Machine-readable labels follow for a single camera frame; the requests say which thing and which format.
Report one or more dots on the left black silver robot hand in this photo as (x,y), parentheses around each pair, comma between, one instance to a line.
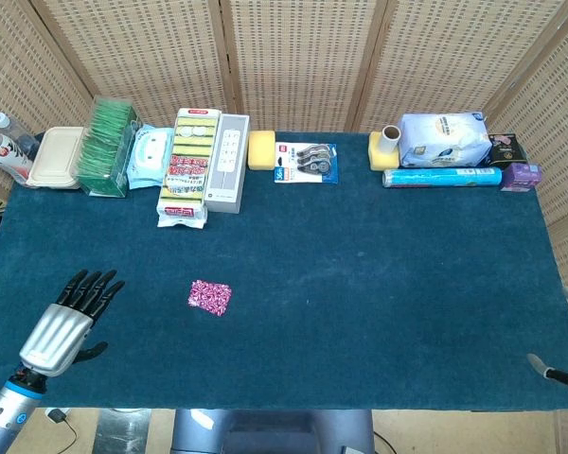
(57,336)

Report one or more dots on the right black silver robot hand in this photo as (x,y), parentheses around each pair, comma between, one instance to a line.
(564,376)

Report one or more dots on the pink patterned packet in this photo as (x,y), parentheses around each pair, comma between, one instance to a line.
(210,297)

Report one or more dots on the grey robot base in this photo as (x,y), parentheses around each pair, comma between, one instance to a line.
(274,435)

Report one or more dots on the shiny metal table foot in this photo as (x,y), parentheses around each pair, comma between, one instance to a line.
(123,432)

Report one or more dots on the beige lidded lunch box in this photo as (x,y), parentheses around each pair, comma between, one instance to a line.
(54,158)

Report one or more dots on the bottle with red white label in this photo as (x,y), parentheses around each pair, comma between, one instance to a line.
(5,158)

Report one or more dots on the green tea bag box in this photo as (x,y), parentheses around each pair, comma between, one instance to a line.
(104,151)

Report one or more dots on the light blue wet wipes pack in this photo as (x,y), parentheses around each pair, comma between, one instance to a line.
(147,156)

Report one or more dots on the small purple box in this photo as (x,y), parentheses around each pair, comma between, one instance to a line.
(523,176)

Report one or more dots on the yellow green sponge multipack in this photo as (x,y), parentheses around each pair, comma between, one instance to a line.
(187,175)

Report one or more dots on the clear bottle white cap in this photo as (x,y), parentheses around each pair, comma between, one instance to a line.
(9,127)

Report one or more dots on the small black box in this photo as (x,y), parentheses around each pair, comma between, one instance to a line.
(507,153)

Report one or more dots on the blue plastic wrap roll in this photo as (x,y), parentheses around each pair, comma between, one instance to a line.
(442,177)

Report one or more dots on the long white power strip box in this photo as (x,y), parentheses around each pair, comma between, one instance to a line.
(227,161)

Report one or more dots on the dark blue table mat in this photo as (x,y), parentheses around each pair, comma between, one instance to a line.
(336,284)

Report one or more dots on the white blue tissue bag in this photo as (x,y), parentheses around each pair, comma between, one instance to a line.
(445,137)

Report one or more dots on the plain yellow sponge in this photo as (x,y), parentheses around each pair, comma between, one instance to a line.
(261,150)

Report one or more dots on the yellow sponge with green base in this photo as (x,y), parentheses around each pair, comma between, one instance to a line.
(378,160)

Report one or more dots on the white roll with cardboard core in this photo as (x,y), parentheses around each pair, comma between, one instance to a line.
(391,141)

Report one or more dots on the correction tape blister pack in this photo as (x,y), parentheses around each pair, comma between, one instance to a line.
(307,163)

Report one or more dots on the woven bamboo folding screen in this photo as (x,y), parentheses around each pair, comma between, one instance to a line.
(303,61)

